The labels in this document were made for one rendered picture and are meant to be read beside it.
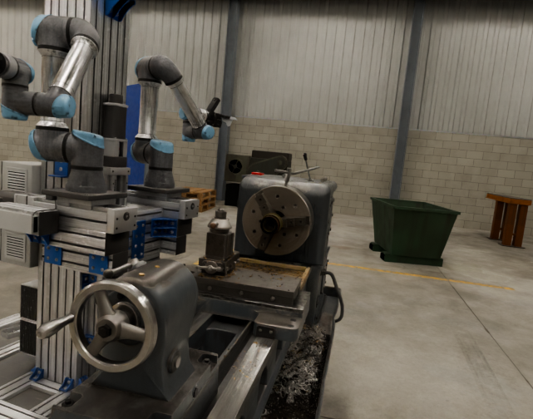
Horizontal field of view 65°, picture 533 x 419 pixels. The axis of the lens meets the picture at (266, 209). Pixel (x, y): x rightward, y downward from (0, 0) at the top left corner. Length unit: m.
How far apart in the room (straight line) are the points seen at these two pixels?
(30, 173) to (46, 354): 0.85
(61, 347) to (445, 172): 10.77
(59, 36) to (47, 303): 1.17
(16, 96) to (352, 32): 11.17
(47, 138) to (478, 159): 11.19
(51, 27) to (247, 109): 10.66
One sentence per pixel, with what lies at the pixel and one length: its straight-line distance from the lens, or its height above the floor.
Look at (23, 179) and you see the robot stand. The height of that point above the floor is 1.16.
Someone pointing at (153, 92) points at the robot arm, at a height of 1.63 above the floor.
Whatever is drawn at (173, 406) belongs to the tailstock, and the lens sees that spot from 0.79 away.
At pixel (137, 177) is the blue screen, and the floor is 0.85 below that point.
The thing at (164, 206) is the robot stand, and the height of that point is 1.08.
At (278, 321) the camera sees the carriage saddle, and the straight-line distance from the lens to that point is 1.24.
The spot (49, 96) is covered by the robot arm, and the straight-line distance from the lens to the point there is 1.53.
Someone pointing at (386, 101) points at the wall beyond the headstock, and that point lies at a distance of 11.97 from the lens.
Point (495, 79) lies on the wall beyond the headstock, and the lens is 12.48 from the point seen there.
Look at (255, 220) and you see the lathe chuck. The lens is 1.91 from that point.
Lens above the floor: 1.36
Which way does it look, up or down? 7 degrees down
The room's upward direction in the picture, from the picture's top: 5 degrees clockwise
